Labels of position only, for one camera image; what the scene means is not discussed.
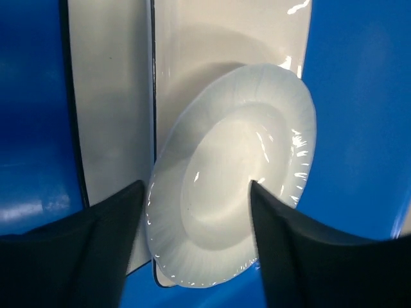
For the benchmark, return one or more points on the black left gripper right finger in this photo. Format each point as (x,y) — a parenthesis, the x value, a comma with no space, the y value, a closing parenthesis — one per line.
(305,263)

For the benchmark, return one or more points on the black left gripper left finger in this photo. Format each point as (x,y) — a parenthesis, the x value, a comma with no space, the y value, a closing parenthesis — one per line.
(78,261)

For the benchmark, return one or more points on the white round fluted bowl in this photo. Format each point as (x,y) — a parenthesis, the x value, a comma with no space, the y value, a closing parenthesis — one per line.
(256,123)

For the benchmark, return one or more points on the white square black-rimmed plate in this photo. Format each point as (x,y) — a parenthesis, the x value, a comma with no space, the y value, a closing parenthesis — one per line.
(111,64)

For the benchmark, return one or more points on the cream rectangular plate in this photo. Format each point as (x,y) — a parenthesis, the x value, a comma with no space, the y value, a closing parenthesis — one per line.
(197,42)

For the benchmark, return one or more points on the blue plastic bin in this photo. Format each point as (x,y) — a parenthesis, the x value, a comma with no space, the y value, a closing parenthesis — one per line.
(356,68)

